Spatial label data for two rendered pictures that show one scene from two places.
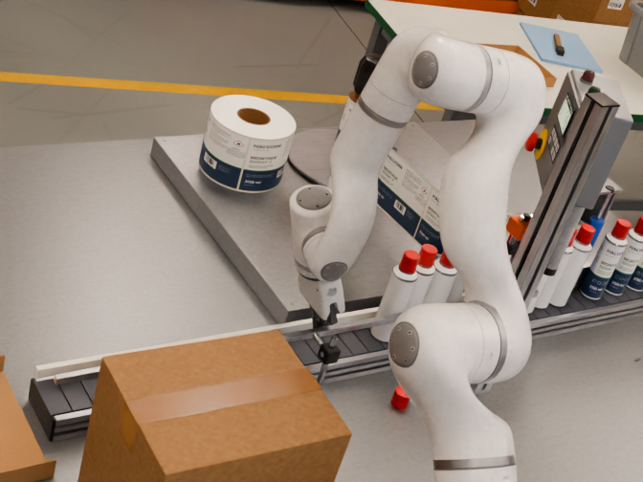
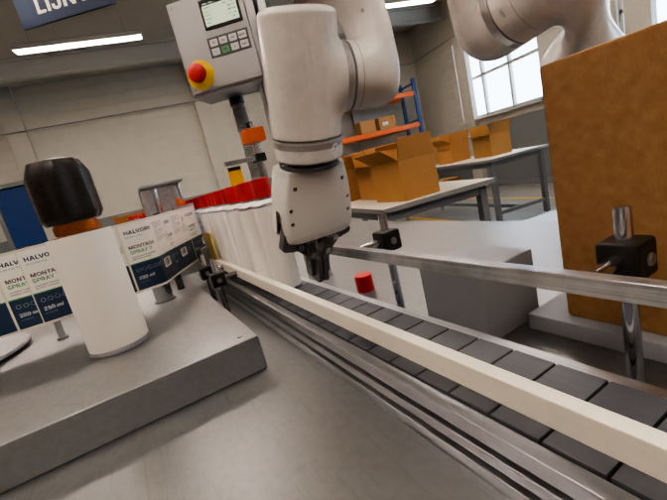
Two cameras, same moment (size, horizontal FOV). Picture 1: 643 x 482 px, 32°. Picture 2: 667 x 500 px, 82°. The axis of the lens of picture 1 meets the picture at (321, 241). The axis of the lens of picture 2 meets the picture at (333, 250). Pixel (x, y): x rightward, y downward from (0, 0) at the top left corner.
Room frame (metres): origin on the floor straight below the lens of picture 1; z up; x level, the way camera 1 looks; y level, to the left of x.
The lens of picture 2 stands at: (1.56, 0.47, 1.07)
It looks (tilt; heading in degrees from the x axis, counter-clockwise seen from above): 12 degrees down; 284
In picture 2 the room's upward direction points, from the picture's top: 14 degrees counter-clockwise
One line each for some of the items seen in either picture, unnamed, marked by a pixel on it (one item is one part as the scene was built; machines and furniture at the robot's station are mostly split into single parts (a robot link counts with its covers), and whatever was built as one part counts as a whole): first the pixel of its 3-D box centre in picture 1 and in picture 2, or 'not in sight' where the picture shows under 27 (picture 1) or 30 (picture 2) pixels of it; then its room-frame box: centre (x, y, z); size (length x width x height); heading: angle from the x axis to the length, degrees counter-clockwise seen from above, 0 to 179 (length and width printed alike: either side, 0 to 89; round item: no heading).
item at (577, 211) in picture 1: (565, 228); (248, 142); (1.93, -0.45, 1.18); 0.04 x 0.04 x 0.21
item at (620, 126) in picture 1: (580, 138); (223, 47); (1.90, -0.40, 1.38); 0.17 x 0.10 x 0.19; 6
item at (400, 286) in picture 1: (396, 295); (274, 234); (1.81, -0.17, 0.98); 0.05 x 0.05 x 0.20
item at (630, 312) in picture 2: not in sight; (617, 319); (1.43, 0.17, 0.91); 0.07 x 0.03 x 0.17; 41
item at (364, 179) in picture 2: not in sight; (381, 172); (1.77, -2.48, 0.96); 0.53 x 0.45 x 0.37; 31
